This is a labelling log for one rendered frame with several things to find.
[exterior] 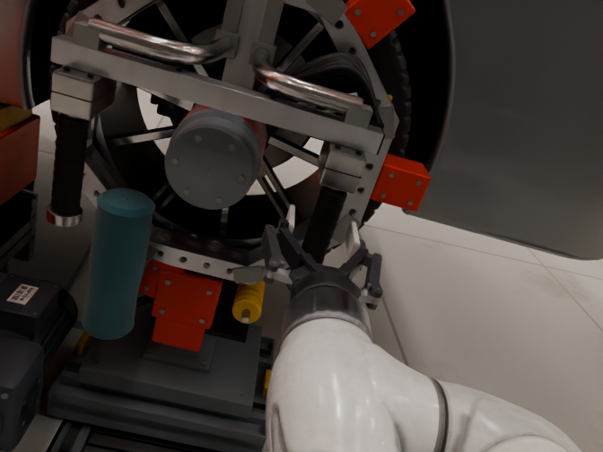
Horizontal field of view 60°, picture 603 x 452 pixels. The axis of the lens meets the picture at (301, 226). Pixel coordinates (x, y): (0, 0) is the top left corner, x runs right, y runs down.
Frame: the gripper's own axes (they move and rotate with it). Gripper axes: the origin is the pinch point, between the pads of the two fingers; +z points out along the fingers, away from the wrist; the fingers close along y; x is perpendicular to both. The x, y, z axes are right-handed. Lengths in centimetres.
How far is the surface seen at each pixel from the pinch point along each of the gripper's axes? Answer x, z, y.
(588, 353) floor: -82, 120, 154
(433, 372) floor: -83, 81, 71
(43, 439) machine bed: -75, 17, -40
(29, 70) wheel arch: -1, 37, -57
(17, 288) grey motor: -40, 21, -50
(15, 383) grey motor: -43, 1, -40
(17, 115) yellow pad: -13, 42, -61
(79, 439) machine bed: -76, 19, -33
